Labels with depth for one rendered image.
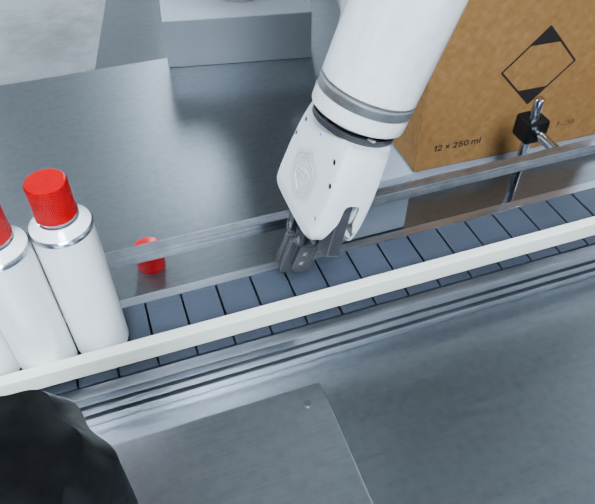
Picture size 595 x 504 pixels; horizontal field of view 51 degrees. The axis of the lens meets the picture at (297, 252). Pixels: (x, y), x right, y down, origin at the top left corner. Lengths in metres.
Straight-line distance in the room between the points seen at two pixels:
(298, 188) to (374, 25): 0.16
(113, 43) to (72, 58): 1.84
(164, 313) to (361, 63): 0.33
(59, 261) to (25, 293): 0.04
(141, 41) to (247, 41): 0.23
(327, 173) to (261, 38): 0.65
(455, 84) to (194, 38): 0.50
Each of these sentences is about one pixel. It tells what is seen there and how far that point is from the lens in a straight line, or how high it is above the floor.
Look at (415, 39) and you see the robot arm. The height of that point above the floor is 1.17.
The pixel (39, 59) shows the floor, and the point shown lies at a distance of 3.15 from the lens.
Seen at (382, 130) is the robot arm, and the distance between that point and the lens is 0.50.
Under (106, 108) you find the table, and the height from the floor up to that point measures 0.83.
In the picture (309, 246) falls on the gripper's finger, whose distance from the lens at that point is 0.59.
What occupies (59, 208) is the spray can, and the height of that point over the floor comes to 1.07.
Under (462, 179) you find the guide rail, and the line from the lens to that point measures 0.70.
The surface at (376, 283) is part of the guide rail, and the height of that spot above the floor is 0.91.
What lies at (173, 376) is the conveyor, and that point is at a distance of 0.62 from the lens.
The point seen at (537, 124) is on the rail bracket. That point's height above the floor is 0.97.
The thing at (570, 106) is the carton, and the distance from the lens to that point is 0.96.
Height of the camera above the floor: 1.38
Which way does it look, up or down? 46 degrees down
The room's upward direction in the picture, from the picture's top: straight up
